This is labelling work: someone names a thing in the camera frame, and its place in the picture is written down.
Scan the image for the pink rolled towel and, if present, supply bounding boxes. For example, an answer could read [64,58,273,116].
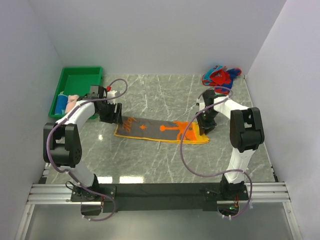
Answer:
[65,94,79,114]

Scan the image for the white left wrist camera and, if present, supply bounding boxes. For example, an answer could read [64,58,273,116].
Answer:
[106,86,120,100]

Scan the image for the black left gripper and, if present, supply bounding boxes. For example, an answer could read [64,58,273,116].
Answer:
[96,100,123,125]

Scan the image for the blue rolled towel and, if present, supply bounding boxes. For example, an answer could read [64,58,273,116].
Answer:
[54,93,68,115]

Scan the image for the green plastic tray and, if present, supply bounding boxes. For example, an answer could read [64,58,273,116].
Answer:
[48,66,103,119]

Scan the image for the black base beam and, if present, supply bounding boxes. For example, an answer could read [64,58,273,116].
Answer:
[70,182,249,213]

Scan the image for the aluminium rail frame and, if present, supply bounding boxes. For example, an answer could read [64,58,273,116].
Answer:
[14,181,303,240]

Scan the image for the orange and grey towel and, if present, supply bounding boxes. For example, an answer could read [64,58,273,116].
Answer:
[114,116,210,145]

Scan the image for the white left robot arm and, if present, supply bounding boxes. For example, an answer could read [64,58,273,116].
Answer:
[43,85,123,201]

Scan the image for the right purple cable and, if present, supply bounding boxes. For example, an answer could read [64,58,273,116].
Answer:
[180,86,254,219]

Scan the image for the red and blue crumpled towel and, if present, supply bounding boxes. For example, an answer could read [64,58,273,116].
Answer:
[201,65,242,94]

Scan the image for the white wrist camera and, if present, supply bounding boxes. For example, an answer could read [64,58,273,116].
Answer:
[196,99,206,111]
[106,86,120,100]

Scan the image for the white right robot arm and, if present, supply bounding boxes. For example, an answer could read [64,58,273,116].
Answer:
[196,89,265,200]

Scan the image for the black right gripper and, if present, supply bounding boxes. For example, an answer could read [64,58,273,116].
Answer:
[195,110,219,135]

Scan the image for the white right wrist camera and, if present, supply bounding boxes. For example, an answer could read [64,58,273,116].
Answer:
[196,99,206,111]

